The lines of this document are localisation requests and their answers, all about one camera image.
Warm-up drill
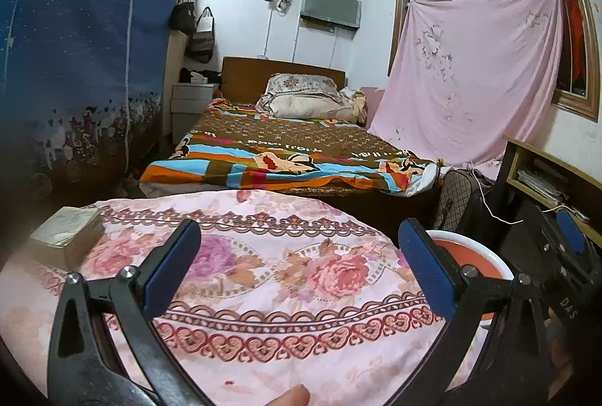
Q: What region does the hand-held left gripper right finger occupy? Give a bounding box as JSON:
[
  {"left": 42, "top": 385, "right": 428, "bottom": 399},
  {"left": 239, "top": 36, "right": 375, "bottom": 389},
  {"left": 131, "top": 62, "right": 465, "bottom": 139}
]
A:
[{"left": 386, "top": 218, "right": 552, "bottom": 406}]

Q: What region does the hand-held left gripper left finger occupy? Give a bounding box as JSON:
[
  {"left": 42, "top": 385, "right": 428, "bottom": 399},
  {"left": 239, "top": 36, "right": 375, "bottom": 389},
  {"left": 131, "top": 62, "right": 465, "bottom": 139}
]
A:
[{"left": 47, "top": 219, "right": 217, "bottom": 406}]

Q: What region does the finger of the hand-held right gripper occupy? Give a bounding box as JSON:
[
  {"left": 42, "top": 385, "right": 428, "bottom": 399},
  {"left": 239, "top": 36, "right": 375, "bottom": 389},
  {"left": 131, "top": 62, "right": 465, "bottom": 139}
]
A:
[
  {"left": 515, "top": 222, "right": 565, "bottom": 272},
  {"left": 552, "top": 206, "right": 602, "bottom": 263}
]

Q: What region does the white basin with red inside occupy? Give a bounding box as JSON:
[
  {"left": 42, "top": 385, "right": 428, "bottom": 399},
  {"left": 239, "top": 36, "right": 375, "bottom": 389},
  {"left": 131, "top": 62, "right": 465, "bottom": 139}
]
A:
[{"left": 426, "top": 231, "right": 514, "bottom": 327}]

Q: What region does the person's right hand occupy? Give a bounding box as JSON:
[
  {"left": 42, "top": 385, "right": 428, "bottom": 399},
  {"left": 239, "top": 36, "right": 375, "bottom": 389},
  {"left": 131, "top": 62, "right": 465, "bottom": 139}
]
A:
[{"left": 546, "top": 307, "right": 581, "bottom": 388}]

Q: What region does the person's left hand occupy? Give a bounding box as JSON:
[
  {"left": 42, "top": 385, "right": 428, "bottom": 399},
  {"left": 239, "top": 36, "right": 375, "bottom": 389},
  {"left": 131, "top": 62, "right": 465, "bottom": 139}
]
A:
[{"left": 266, "top": 385, "right": 312, "bottom": 406}]

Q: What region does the stack of papers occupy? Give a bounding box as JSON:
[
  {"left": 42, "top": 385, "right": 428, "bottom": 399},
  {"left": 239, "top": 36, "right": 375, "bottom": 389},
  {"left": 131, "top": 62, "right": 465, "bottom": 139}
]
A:
[{"left": 517, "top": 166, "right": 570, "bottom": 204}]

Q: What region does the wooden desk with shelf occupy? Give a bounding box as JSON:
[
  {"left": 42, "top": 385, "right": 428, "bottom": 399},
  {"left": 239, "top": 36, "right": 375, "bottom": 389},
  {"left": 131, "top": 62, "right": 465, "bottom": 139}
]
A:
[{"left": 502, "top": 134, "right": 602, "bottom": 247}]

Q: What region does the thick beige book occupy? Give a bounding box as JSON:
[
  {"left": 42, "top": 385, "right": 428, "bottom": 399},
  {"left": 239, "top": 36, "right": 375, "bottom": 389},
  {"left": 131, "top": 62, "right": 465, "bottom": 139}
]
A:
[{"left": 29, "top": 207, "right": 105, "bottom": 270}]

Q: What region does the pink floral quilt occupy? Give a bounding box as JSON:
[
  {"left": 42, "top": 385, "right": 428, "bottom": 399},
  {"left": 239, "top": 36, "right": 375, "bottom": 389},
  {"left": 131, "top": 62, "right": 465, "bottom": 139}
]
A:
[{"left": 0, "top": 189, "right": 490, "bottom": 406}]

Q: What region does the colourful patterned bedspread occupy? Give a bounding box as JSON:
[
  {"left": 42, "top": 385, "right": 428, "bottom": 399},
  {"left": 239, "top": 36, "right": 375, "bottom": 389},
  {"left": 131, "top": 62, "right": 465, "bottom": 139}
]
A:
[{"left": 140, "top": 98, "right": 445, "bottom": 197}]

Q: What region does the white drawer cabinet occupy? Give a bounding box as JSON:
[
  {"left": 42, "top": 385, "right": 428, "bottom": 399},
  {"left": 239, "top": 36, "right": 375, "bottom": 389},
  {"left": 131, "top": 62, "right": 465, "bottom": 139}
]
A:
[{"left": 170, "top": 82, "right": 221, "bottom": 131}]

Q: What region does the folded cream quilt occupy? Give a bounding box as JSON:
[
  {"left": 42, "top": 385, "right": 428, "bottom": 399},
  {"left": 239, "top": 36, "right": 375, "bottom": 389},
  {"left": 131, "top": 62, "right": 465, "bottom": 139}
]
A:
[{"left": 341, "top": 87, "right": 368, "bottom": 125}]

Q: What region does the pink hanging sheet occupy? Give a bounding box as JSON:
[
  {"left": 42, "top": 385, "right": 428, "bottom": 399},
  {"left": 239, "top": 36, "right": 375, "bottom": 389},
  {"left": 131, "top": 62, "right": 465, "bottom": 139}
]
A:
[{"left": 367, "top": 0, "right": 565, "bottom": 167}]

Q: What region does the tissue box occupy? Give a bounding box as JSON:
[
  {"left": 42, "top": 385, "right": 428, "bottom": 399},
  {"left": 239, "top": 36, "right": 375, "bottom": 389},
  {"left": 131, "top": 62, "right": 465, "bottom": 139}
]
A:
[{"left": 180, "top": 67, "right": 222, "bottom": 84}]

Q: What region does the beige pillow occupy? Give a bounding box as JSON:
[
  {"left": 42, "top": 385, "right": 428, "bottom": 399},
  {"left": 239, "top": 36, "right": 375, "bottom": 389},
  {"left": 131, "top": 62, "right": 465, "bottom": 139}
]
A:
[{"left": 256, "top": 93, "right": 363, "bottom": 122}]

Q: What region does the red hanging cloth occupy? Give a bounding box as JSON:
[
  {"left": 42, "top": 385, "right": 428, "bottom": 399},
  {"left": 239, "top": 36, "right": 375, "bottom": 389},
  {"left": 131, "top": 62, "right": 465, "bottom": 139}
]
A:
[{"left": 559, "top": 0, "right": 588, "bottom": 91}]

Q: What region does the wooden headboard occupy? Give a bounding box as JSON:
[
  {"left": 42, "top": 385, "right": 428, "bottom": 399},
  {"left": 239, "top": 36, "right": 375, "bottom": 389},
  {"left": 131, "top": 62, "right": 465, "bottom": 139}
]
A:
[{"left": 221, "top": 56, "right": 346, "bottom": 106}]

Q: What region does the grey tote bag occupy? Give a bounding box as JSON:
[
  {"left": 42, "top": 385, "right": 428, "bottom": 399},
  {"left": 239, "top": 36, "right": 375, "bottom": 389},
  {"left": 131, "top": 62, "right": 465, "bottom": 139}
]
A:
[{"left": 185, "top": 6, "right": 217, "bottom": 64}]

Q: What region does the blue fabric wardrobe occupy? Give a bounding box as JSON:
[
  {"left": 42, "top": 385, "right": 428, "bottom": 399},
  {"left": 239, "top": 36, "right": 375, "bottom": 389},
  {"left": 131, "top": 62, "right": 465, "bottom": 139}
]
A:
[{"left": 0, "top": 0, "right": 198, "bottom": 209}]

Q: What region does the black handbag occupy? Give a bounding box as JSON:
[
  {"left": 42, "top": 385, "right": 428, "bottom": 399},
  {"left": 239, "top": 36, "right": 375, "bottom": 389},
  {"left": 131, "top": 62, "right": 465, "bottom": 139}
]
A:
[{"left": 169, "top": 0, "right": 197, "bottom": 35}]

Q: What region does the white cable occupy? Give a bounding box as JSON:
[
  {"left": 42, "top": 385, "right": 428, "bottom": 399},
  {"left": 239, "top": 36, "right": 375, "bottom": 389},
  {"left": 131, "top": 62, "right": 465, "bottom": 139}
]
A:
[{"left": 465, "top": 161, "right": 588, "bottom": 225}]

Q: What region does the grey covered wall television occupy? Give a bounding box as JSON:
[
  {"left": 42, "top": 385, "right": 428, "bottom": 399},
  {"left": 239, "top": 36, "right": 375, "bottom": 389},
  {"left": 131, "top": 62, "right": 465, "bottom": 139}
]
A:
[{"left": 300, "top": 0, "right": 363, "bottom": 30}]

